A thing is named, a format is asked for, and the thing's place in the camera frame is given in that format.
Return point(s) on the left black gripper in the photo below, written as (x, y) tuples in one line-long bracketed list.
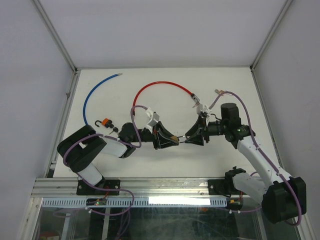
[(159, 141)]

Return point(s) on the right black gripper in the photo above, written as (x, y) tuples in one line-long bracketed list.
[(198, 126)]

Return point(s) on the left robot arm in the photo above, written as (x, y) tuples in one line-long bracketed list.
[(80, 149)]

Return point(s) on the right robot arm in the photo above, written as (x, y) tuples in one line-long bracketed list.
[(280, 195)]

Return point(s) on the small brass padlock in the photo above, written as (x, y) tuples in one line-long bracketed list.
[(222, 92)]

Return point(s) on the black head keys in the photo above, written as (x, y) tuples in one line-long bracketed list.
[(115, 130)]

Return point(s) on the orange black padlock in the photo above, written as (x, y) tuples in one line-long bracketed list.
[(107, 123)]

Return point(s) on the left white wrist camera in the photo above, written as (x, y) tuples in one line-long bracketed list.
[(153, 119)]

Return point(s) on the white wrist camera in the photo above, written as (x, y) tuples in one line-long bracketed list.
[(153, 119), (203, 111)]

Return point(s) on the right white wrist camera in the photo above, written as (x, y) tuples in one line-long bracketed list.
[(203, 111)]

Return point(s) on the red cable lock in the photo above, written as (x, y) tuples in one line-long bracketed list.
[(169, 101)]

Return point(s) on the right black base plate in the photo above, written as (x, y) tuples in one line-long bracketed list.
[(217, 187)]

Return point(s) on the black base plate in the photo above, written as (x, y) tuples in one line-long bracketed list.
[(105, 186), (217, 187)]

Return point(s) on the white slotted cable duct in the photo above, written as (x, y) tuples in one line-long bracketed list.
[(140, 202)]

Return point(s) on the blue cable lock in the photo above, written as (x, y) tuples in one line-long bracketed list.
[(93, 92)]

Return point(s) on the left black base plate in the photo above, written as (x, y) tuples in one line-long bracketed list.
[(105, 186)]

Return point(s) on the aluminium mounting rail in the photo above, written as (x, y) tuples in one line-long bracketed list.
[(140, 186)]

